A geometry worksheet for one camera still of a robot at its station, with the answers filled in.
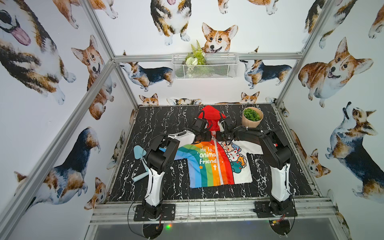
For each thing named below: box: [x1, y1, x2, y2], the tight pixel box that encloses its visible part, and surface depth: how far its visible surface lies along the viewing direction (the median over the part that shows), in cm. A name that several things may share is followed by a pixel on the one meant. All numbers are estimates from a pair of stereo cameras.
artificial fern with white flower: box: [185, 39, 207, 67], surface depth 85 cm
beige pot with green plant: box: [242, 107, 264, 128], surface depth 102 cm
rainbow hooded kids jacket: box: [161, 105, 264, 189], surface depth 90 cm
